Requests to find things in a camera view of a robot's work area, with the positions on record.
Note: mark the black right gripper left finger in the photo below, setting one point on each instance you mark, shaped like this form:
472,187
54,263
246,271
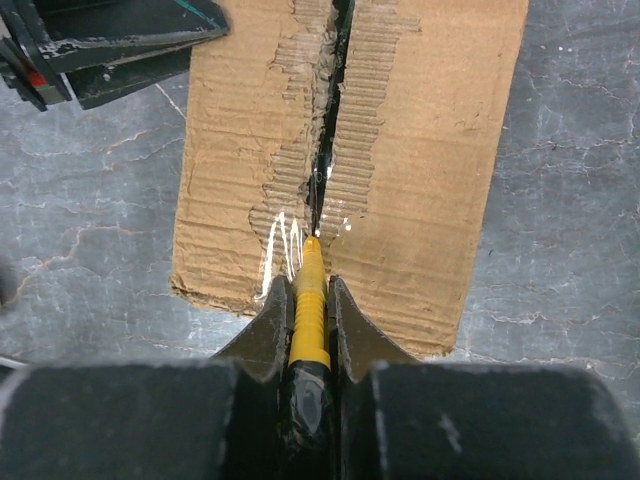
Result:
210,418

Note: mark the brown cardboard express box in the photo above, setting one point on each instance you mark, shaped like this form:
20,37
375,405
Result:
387,153

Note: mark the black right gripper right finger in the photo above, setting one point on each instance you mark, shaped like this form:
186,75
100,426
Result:
402,419

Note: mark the yellow utility knife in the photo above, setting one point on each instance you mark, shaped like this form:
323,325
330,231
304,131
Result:
307,411

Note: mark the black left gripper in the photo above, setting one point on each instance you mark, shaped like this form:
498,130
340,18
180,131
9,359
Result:
34,32

